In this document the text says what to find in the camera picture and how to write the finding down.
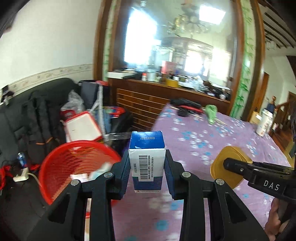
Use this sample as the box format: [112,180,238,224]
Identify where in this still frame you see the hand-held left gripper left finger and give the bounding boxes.
[26,149,133,241]

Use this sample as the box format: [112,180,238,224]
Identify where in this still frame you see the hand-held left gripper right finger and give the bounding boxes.
[163,150,270,241]

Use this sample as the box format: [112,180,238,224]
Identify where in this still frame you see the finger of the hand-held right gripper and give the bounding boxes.
[223,158,255,180]

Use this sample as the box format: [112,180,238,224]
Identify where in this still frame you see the gold tin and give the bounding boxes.
[210,146,254,188]

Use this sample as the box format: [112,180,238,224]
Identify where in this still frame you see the blue and white small box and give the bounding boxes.
[128,131,166,194]

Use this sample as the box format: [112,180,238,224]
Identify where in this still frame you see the red plastic basket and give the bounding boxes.
[38,141,122,205]

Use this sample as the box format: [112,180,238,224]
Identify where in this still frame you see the person's right hand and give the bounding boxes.
[265,199,291,238]

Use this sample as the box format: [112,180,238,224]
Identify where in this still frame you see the purple floral tablecloth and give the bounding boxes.
[111,103,293,241]

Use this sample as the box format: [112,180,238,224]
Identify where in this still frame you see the white paper cup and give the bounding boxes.
[255,108,274,136]

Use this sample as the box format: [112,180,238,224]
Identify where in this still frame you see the cardboard box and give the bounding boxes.
[250,111,263,126]

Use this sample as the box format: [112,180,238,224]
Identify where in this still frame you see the green cloth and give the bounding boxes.
[205,104,218,125]

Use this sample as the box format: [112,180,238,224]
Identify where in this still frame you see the red and blue printed bag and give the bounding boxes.
[103,105,127,119]

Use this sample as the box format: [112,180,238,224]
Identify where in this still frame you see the wooden stair railing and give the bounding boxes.
[266,95,296,139]

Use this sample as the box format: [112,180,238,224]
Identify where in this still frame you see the white red-rimmed lid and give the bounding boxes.
[61,111,104,142]

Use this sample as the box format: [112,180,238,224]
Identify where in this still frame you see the white patterned pole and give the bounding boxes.
[91,83,110,141]

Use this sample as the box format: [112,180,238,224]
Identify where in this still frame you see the wooden counter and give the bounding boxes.
[107,71,232,137]

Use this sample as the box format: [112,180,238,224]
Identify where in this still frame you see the black and red tools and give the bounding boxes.
[170,98,202,109]

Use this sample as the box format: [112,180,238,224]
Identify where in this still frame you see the dark bag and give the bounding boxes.
[78,80,111,109]

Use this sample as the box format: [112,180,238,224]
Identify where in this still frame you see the clear plastic bag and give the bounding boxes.
[60,90,85,114]

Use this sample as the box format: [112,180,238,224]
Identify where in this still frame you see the white flat board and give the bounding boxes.
[107,71,136,79]

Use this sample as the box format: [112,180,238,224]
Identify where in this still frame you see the white power strip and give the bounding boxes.
[13,167,30,182]

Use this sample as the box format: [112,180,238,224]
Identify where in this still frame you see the red gift box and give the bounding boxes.
[161,61,175,75]

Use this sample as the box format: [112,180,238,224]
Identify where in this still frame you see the black sofa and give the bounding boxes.
[0,77,81,241]

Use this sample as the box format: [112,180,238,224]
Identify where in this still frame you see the chandelier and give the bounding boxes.
[168,3,213,39]

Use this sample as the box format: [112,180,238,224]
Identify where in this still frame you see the bamboo wall decal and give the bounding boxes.
[231,7,253,121]

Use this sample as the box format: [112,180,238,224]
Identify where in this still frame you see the red cable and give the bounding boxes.
[0,165,15,187]

